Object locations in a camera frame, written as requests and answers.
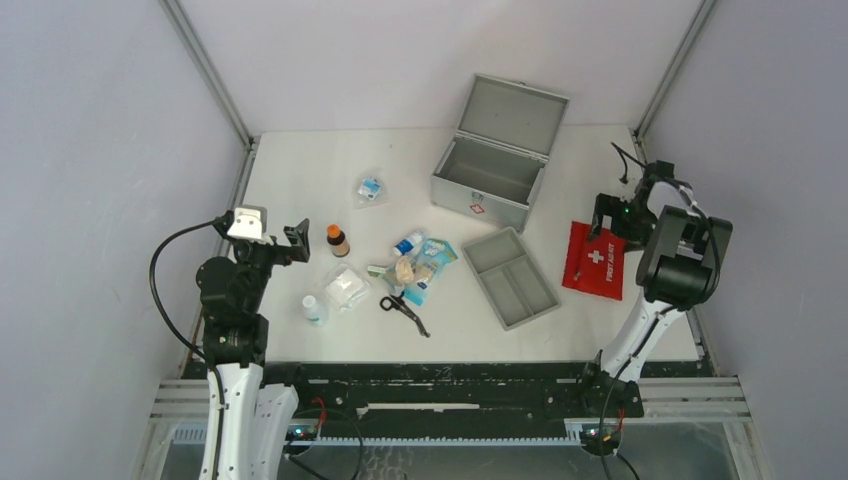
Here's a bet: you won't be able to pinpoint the grey plastic divider tray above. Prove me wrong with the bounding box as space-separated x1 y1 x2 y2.
462 227 561 331

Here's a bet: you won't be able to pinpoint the bagged small blue box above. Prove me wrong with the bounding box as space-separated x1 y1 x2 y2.
354 175 389 208

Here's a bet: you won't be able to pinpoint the grey metal medicine box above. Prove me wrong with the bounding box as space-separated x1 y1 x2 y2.
430 74 570 233

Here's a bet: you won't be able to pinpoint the clear bottle white cap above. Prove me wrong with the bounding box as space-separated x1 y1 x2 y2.
301 295 329 326

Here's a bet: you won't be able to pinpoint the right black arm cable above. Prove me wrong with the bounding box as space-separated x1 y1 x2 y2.
596 142 720 480

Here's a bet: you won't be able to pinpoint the red first aid pouch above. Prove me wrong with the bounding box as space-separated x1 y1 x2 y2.
561 222 626 301

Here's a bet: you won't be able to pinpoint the brown bottle orange cap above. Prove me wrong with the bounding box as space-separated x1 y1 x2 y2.
326 224 350 258

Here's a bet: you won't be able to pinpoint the black medical scissors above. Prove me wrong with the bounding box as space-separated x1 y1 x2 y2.
380 293 431 338

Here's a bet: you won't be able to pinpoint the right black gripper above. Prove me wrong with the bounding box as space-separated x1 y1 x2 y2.
586 193 656 253

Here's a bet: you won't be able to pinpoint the bagged white gauze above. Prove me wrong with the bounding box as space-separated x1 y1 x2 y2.
320 263 371 312

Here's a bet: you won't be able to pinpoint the small green white box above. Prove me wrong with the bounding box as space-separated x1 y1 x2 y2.
366 265 389 277

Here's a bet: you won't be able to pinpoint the blue plaster packet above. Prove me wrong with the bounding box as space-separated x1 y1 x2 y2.
404 238 458 306

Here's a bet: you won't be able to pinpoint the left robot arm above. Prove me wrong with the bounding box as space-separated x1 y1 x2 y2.
195 206 313 479

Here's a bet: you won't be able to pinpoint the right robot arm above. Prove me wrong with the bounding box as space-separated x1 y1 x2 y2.
577 175 733 419

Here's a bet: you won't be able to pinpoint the beige bandage roll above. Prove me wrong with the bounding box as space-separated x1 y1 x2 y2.
395 255 416 285

